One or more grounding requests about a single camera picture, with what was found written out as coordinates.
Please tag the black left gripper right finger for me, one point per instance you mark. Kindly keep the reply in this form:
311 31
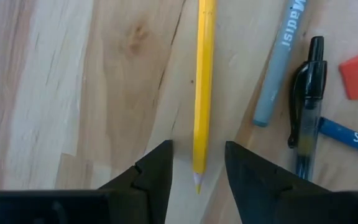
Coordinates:
259 193

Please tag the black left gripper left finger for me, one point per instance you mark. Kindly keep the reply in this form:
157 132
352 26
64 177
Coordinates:
154 186

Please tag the blue crayon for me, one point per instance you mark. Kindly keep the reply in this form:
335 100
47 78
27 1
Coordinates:
346 135

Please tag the grey crayon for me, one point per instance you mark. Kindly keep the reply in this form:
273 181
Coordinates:
278 68

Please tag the yellow pencil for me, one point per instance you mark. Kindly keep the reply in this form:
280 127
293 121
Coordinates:
205 77

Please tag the black pen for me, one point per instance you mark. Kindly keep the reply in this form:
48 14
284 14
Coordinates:
311 93

